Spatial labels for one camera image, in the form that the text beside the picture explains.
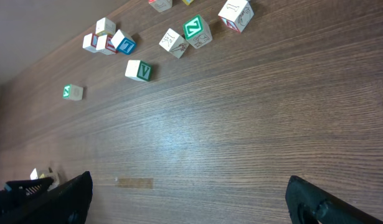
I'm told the wooden block green V side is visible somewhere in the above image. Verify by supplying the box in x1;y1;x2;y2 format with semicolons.
125;60;152;82

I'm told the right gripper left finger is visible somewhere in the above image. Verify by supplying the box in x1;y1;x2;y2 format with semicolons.
0;171;93;224

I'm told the blue letter wooden block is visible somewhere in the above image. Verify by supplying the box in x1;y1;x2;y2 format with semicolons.
111;29;136;55

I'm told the red-sided K wooden block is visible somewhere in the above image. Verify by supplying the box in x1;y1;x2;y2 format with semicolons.
159;28;189;58

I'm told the yellow top wooden block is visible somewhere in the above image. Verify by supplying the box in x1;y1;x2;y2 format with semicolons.
30;168;60;190

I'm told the plain wooden block top-left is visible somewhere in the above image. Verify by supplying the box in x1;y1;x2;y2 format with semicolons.
82;33;98;53

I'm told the green z block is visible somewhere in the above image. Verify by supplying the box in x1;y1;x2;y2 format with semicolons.
182;14;213;49
62;84;83;101

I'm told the red A number one block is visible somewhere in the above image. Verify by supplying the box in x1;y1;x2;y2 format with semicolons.
218;0;254;33

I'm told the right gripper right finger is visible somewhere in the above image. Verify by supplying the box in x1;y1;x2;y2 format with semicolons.
285;175;383;224

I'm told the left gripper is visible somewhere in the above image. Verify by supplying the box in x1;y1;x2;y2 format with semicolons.
0;177;54;216

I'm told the wooden block with number eight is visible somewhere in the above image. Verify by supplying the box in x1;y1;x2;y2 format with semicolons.
96;34;118;55

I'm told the red A wooden block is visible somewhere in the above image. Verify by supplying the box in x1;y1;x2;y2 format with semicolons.
148;0;173;12

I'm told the plain wooden block top-right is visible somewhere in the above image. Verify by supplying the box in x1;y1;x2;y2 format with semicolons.
182;0;194;6

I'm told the green Z block left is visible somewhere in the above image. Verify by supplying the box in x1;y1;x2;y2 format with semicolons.
62;84;83;101

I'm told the green Z block right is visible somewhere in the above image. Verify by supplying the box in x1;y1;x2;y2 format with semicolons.
182;14;213;49

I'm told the yellow-sided wooden block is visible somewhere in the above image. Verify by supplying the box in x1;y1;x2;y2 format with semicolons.
95;17;116;36

